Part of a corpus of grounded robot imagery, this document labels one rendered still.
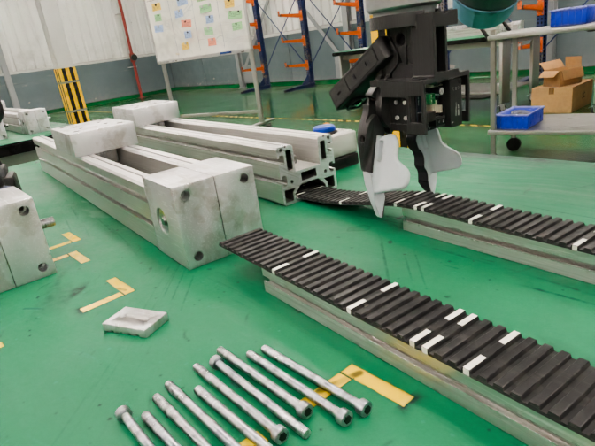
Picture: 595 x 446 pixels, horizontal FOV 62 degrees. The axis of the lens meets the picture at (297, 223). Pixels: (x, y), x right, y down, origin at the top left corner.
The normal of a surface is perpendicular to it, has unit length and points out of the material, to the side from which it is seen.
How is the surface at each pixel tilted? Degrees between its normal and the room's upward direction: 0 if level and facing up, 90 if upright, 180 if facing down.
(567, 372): 0
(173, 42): 90
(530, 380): 0
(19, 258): 90
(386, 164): 73
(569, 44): 90
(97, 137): 90
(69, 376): 0
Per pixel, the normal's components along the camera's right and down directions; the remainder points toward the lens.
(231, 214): 0.58, 0.21
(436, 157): -0.69, 0.57
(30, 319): -0.13, -0.93
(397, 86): -0.80, 0.30
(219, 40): -0.48, 0.36
